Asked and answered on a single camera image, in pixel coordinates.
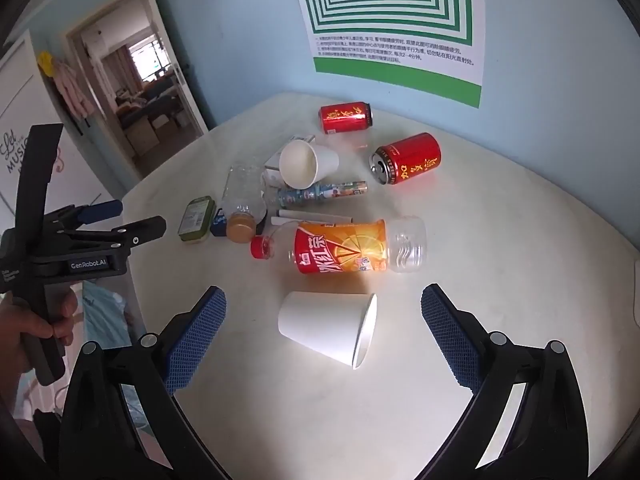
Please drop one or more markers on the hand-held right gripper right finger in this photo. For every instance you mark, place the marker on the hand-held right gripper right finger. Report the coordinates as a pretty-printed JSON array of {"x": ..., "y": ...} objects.
[{"x": 450, "y": 335}]

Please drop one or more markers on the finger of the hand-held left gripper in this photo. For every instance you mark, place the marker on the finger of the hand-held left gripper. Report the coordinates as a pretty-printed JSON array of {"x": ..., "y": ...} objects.
[
  {"x": 145, "y": 227},
  {"x": 100, "y": 210}
]

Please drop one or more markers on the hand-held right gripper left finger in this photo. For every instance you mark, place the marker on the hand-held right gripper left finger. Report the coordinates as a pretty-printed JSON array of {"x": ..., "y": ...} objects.
[{"x": 195, "y": 340}]

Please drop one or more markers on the white cardboard box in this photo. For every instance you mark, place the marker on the white cardboard box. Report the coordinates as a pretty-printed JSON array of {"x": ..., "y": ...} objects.
[{"x": 272, "y": 172}]

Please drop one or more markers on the white paper cup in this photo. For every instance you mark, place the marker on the white paper cup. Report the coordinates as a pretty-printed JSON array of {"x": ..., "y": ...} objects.
[
  {"x": 320, "y": 322},
  {"x": 300, "y": 162}
]

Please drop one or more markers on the person's left hand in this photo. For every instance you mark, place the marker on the person's left hand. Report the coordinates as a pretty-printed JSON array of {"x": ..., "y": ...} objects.
[{"x": 12, "y": 330}]

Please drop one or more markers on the green tin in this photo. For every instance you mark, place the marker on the green tin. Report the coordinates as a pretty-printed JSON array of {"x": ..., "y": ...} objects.
[{"x": 196, "y": 217}]

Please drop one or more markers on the brown cardboard box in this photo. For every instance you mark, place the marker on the brown cardboard box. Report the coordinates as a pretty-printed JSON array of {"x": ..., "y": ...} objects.
[{"x": 140, "y": 137}]

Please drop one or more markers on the clear bottle with brown cap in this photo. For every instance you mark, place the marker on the clear bottle with brown cap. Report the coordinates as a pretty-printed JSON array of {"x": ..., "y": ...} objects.
[{"x": 242, "y": 200}]

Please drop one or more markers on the pink hanging clothes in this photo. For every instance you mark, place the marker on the pink hanging clothes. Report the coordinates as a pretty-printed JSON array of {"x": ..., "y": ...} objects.
[{"x": 72, "y": 90}]

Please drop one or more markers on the orange label plastic bottle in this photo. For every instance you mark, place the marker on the orange label plastic bottle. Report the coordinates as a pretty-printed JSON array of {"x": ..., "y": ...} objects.
[{"x": 340, "y": 247}]

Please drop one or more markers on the yellow hat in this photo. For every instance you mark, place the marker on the yellow hat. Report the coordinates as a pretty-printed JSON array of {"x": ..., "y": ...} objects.
[{"x": 46, "y": 62}]

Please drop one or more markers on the white marker pen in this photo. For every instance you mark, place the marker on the white marker pen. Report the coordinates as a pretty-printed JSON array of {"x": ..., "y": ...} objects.
[{"x": 312, "y": 218}]

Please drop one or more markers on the red drink can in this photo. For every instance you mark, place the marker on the red drink can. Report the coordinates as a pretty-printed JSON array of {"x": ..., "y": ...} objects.
[
  {"x": 345, "y": 117},
  {"x": 412, "y": 157}
]

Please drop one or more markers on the colourful printed tube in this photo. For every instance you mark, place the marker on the colourful printed tube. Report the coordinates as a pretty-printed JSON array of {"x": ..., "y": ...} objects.
[{"x": 325, "y": 192}]

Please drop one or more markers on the white door frame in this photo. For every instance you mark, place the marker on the white door frame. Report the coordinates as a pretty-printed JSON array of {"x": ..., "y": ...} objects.
[{"x": 172, "y": 60}]

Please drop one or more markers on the green striped wall poster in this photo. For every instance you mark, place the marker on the green striped wall poster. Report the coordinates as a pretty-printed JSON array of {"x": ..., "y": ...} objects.
[{"x": 390, "y": 60}]

